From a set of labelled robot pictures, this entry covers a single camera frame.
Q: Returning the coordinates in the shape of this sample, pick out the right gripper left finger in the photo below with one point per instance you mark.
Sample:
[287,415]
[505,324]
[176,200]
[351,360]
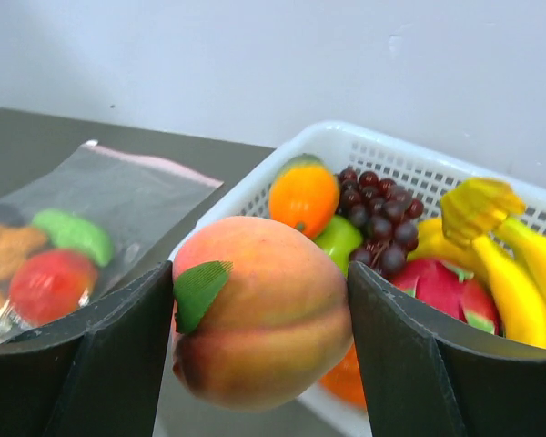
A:
[97,371]

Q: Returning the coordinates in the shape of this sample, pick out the green fake pepper in bag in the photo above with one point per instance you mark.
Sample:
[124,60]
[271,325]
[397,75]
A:
[69,231]

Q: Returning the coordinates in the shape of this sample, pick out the orange fake ginger in bag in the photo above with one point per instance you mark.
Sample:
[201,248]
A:
[16,244]

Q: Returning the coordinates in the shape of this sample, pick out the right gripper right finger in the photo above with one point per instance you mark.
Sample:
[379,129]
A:
[427,374]

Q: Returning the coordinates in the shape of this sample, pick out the yellow fake banana bunch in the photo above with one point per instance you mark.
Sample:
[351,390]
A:
[479,229]

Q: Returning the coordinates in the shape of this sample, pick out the purple fake grapes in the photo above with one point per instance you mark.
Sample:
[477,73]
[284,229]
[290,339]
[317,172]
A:
[385,213]

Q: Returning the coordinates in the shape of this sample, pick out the orange green fake mango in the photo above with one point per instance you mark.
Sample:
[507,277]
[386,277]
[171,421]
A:
[304,195]

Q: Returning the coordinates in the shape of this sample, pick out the pink-zip clear bag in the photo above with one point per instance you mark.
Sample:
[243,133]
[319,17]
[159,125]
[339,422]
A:
[137,199]

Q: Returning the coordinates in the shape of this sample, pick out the fake peach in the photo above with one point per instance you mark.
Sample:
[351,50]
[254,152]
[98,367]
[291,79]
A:
[280,322]

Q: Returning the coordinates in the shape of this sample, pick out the orange fake pumpkin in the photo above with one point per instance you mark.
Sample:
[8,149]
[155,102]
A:
[344,381]

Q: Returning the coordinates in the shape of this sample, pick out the green fake apple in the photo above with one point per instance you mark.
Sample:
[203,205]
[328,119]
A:
[338,239]

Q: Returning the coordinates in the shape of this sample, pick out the pink fake dragon fruit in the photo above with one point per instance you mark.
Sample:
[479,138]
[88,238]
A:
[452,290]

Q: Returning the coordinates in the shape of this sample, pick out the red fake tomato in bag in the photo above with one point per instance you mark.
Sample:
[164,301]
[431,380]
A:
[50,285]

